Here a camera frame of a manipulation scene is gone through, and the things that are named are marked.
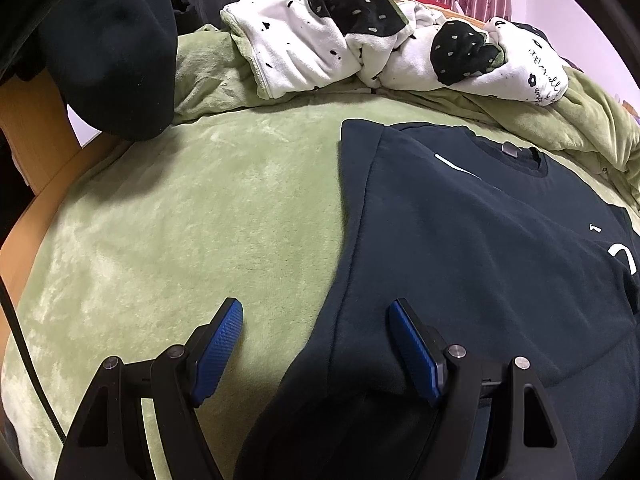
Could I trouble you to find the green white strawberry print duvet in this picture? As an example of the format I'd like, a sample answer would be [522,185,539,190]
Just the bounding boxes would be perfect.
[172,0,640,186]

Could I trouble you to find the black cable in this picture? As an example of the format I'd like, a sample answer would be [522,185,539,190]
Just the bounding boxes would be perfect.
[0,275,67,441]

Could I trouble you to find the dark cloth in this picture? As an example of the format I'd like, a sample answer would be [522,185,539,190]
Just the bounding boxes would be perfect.
[0,0,246,142]

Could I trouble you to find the green plush bed sheet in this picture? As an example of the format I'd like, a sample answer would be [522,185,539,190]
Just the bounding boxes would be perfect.
[0,92,640,480]

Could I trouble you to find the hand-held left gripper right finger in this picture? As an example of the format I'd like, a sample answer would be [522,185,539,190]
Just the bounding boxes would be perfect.
[387,298,576,480]

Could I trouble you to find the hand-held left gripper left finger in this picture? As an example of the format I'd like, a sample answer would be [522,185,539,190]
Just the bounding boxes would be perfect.
[54,297,245,480]

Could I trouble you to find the navy sweatshirt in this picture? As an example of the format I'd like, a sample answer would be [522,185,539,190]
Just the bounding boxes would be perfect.
[235,119,640,480]

